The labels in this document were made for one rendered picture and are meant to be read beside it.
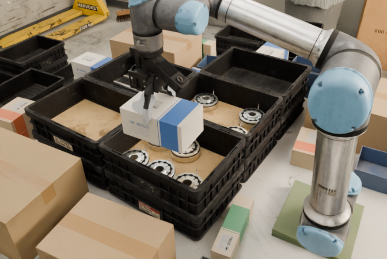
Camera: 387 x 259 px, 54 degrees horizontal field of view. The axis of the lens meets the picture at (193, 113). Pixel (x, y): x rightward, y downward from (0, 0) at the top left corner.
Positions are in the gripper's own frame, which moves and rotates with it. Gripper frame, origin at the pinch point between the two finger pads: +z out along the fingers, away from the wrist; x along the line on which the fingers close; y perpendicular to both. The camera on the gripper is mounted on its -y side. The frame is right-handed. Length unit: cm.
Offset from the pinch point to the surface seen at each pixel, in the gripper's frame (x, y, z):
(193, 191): 7.3, -13.7, 17.8
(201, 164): -13.4, -4.7, 27.7
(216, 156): -19.3, -7.5, 27.7
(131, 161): 5.2, 9.8, 17.6
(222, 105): -50, 5, 28
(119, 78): -49, 59, 27
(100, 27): -251, 262, 109
